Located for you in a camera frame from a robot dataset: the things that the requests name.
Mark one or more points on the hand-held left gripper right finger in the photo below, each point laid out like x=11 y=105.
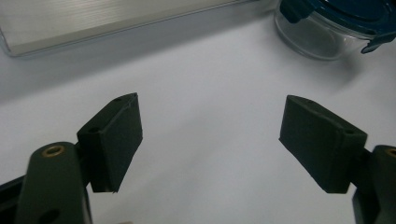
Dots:
x=323 y=146

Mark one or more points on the round glass container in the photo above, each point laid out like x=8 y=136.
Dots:
x=314 y=37

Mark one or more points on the blue container lid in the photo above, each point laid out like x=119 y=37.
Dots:
x=351 y=15

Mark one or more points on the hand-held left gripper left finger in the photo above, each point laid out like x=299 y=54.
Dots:
x=106 y=146

